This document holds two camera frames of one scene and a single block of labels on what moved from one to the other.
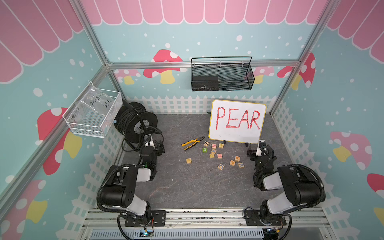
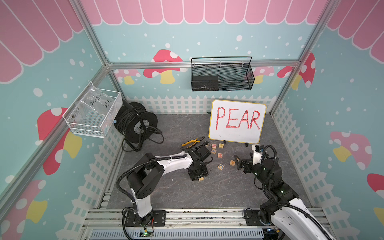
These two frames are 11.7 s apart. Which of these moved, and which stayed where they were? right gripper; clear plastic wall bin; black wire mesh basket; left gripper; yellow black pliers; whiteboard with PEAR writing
Moved: right gripper; left gripper
Stayed: clear plastic wall bin; yellow black pliers; whiteboard with PEAR writing; black wire mesh basket
